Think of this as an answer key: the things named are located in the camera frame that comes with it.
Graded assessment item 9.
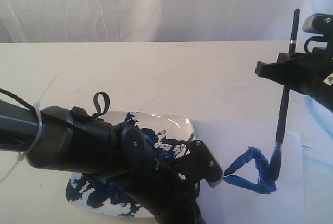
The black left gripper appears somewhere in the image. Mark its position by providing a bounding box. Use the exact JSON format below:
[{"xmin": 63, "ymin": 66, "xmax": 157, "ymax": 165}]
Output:
[{"xmin": 110, "ymin": 123, "xmax": 204, "ymax": 223}]

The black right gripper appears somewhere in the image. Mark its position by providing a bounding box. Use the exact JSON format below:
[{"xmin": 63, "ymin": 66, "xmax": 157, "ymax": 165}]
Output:
[{"xmin": 255, "ymin": 48, "xmax": 332, "ymax": 96}]

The black paintbrush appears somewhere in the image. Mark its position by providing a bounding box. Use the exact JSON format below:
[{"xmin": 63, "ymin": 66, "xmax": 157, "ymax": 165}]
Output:
[{"xmin": 268, "ymin": 8, "xmax": 300, "ymax": 181}]

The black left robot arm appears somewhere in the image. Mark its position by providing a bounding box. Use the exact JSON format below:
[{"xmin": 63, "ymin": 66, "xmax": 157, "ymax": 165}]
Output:
[{"xmin": 1, "ymin": 102, "xmax": 203, "ymax": 223}]

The white square paint dish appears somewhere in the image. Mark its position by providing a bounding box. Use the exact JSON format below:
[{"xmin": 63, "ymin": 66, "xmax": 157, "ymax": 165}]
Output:
[{"xmin": 65, "ymin": 111, "xmax": 195, "ymax": 218}]

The white paper sheet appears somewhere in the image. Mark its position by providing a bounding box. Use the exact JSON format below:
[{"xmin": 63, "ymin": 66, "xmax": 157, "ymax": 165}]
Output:
[{"xmin": 193, "ymin": 119, "xmax": 332, "ymax": 223}]

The white zip tie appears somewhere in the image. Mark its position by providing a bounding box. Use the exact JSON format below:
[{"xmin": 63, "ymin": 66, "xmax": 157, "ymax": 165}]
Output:
[{"xmin": 1, "ymin": 75, "xmax": 57, "ymax": 182}]

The white backdrop curtain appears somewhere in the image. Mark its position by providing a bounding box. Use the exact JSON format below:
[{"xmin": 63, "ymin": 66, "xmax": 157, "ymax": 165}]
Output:
[{"xmin": 1, "ymin": 0, "xmax": 332, "ymax": 43}]

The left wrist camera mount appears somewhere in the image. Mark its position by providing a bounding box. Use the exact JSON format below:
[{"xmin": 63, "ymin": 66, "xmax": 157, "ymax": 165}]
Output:
[{"xmin": 175, "ymin": 140, "xmax": 223, "ymax": 188}]

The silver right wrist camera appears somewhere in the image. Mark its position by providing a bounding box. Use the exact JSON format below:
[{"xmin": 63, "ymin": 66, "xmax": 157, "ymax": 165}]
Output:
[{"xmin": 302, "ymin": 13, "xmax": 332, "ymax": 35}]

